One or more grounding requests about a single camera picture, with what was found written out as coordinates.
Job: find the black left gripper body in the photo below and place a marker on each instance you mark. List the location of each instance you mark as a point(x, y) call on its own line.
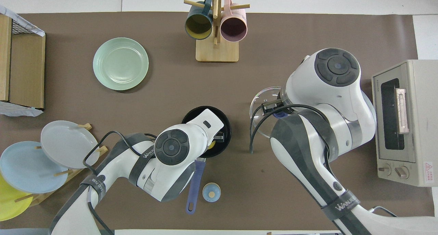
point(219, 137)

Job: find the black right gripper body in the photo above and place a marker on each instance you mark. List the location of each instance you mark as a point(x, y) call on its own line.
point(273, 106)

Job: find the glass lid with blue knob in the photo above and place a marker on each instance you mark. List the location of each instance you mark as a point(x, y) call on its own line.
point(261, 125)

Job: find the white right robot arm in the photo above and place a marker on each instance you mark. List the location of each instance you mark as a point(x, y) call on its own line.
point(335, 91)

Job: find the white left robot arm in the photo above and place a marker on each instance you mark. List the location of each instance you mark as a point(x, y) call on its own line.
point(171, 147)

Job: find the light green plate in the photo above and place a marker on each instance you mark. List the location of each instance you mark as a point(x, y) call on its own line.
point(120, 63)

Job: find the grey plate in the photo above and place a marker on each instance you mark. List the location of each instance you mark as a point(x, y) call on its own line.
point(65, 144)

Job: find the wooden plate rack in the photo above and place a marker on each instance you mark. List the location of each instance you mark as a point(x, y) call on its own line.
point(65, 172)

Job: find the light blue plate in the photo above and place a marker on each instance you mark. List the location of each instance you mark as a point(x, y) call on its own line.
point(27, 168)

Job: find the yellow plate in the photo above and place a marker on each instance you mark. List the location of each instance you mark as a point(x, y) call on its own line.
point(8, 204)

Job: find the dark blue saucepan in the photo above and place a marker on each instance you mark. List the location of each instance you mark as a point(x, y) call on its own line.
point(195, 183)

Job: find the small blue wooden bell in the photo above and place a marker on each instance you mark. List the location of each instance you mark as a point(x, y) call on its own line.
point(211, 192)

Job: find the brown table mat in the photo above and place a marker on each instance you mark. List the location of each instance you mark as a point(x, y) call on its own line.
point(171, 87)

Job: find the wooden mug rack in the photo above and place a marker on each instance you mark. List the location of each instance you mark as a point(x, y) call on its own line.
point(217, 51)

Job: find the pink ribbed mug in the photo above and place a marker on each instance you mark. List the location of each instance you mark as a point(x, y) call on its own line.
point(233, 27)

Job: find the teal mug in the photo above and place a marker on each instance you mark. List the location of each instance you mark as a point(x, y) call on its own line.
point(198, 25)

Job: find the beige toaster oven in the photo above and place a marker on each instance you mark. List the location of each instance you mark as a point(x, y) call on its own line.
point(415, 118)

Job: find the wooden shelf unit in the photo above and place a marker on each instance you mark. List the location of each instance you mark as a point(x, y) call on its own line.
point(27, 70)

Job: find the white crumpled plastic bag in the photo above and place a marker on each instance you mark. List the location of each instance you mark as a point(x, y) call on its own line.
point(15, 17)
point(17, 110)

